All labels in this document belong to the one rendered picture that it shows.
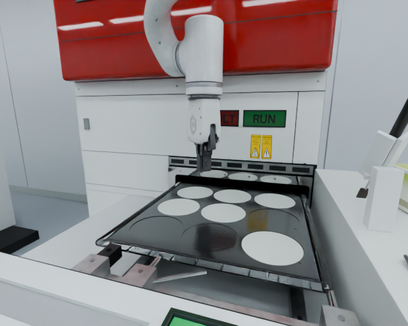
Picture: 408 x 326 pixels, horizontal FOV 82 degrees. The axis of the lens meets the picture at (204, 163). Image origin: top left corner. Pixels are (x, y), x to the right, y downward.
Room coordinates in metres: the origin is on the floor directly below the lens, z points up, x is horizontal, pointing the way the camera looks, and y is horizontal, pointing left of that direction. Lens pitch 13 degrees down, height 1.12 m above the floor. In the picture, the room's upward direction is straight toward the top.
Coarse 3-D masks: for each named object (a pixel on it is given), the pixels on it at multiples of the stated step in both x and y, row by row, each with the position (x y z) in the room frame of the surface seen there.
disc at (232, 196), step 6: (216, 192) 0.62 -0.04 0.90; (222, 192) 0.62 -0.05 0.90; (228, 192) 0.62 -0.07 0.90; (234, 192) 0.62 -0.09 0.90; (240, 192) 0.62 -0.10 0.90; (216, 198) 0.57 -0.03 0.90; (222, 198) 0.57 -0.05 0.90; (228, 198) 0.57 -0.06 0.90; (234, 198) 0.57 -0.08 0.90; (240, 198) 0.57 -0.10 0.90; (246, 198) 0.57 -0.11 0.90
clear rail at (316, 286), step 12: (108, 240) 0.37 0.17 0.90; (132, 252) 0.34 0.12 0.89; (144, 252) 0.34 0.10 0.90; (156, 252) 0.33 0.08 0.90; (168, 252) 0.33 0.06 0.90; (192, 264) 0.31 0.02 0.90; (204, 264) 0.31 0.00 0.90; (216, 264) 0.30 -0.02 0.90; (228, 264) 0.30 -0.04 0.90; (252, 276) 0.28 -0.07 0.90; (264, 276) 0.28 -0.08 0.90; (276, 276) 0.28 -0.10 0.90; (288, 276) 0.28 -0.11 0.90; (300, 288) 0.27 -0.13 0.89; (312, 288) 0.26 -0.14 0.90; (324, 288) 0.26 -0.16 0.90
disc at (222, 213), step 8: (208, 208) 0.51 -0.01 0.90; (216, 208) 0.51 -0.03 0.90; (224, 208) 0.51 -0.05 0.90; (232, 208) 0.51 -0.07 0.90; (240, 208) 0.51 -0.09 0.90; (208, 216) 0.47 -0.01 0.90; (216, 216) 0.47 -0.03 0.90; (224, 216) 0.47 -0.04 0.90; (232, 216) 0.47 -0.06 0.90; (240, 216) 0.47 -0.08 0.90
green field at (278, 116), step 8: (248, 112) 0.69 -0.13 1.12; (256, 112) 0.68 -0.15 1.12; (264, 112) 0.67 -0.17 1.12; (272, 112) 0.67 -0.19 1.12; (280, 112) 0.66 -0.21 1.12; (248, 120) 0.69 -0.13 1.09; (256, 120) 0.68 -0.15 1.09; (264, 120) 0.67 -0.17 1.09; (272, 120) 0.67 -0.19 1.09; (280, 120) 0.66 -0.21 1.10
